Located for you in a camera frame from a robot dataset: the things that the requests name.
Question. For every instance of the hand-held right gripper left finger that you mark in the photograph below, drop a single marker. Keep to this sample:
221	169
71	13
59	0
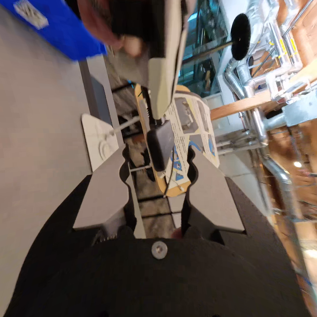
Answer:
104	198

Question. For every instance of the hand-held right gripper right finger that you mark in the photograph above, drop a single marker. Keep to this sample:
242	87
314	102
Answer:
215	203

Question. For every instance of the white object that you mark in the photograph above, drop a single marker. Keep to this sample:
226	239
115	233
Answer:
161	146

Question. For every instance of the person's left hand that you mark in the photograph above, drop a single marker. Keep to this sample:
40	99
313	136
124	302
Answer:
99	17

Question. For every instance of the instruction sheet wooden board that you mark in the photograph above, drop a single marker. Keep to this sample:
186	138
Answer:
197	124

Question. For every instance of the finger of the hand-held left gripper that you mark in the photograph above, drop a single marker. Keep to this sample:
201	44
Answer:
166	79

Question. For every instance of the blue storage bin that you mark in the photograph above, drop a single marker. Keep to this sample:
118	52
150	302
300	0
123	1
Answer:
64	34

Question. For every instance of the wooden post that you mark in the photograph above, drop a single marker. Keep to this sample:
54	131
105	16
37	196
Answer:
237	106

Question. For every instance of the black pole with round disc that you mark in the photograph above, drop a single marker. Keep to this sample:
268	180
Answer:
241	34

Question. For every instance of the silver ventilation ducts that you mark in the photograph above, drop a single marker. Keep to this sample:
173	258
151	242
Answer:
255	124

